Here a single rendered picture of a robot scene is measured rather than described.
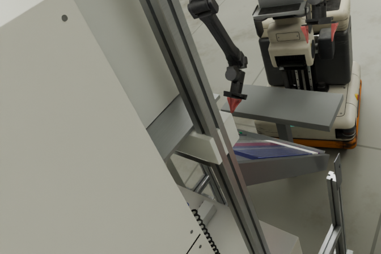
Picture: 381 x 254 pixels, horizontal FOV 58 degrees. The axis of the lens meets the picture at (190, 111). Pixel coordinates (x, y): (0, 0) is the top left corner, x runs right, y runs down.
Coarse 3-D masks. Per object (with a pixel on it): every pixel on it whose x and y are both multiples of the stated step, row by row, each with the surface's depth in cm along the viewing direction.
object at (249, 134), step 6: (246, 132) 155; (252, 132) 155; (258, 138) 151; (264, 138) 150; (270, 138) 148; (276, 138) 146; (288, 144) 143; (294, 144) 141; (312, 150) 136; (318, 150) 135
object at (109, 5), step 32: (96, 0) 56; (128, 0) 61; (96, 32) 57; (128, 32) 62; (128, 64) 64; (160, 64) 70; (128, 96) 65; (160, 96) 72; (160, 128) 69; (192, 128) 66
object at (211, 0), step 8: (208, 0) 134; (216, 8) 137; (192, 16) 142; (200, 16) 140; (208, 16) 139; (216, 16) 144; (208, 24) 143; (216, 24) 143; (216, 32) 146; (224, 32) 149; (216, 40) 151; (224, 40) 150; (224, 48) 155; (232, 48) 156; (232, 56) 159; (240, 56) 161; (232, 64) 164; (240, 64) 163
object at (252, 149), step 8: (240, 144) 115; (248, 144) 119; (256, 144) 123; (264, 144) 128; (272, 144) 132; (280, 144) 137; (240, 152) 99; (248, 152) 101; (256, 152) 104; (264, 152) 107; (272, 152) 111; (280, 152) 114; (288, 152) 118; (296, 152) 122; (304, 152) 127; (312, 152) 131
